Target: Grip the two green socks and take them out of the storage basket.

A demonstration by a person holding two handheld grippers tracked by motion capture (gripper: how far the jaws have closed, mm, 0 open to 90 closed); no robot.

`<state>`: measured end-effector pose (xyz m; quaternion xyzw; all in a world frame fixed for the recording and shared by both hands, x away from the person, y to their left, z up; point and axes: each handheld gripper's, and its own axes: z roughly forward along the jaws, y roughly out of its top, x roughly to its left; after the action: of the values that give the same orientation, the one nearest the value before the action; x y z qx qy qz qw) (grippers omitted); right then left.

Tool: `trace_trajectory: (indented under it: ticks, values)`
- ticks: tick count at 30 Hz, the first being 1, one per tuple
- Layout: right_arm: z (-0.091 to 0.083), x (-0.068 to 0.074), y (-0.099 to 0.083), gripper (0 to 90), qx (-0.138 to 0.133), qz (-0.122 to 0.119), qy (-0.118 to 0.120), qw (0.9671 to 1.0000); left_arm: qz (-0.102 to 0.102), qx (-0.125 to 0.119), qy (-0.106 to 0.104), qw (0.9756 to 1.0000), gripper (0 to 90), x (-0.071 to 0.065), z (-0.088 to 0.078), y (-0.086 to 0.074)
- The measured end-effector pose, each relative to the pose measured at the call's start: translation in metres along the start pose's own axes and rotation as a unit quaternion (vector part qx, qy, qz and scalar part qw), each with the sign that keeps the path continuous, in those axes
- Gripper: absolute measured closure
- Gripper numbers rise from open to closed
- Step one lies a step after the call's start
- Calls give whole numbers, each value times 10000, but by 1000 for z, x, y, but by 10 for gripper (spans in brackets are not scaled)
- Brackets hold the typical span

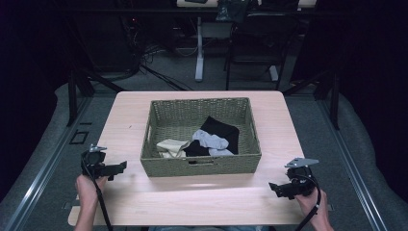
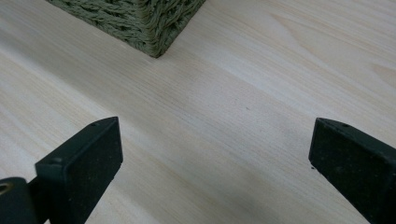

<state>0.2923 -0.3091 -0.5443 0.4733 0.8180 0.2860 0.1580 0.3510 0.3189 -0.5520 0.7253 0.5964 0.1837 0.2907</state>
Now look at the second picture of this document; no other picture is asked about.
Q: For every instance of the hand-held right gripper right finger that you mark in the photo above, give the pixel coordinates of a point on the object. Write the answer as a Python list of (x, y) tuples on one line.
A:
[(358, 165)]

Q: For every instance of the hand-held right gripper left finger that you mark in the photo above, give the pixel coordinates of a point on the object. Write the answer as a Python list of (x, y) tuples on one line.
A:
[(79, 168)]

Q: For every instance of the green woven basket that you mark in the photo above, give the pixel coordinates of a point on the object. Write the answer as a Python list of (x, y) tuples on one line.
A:
[(140, 21)]

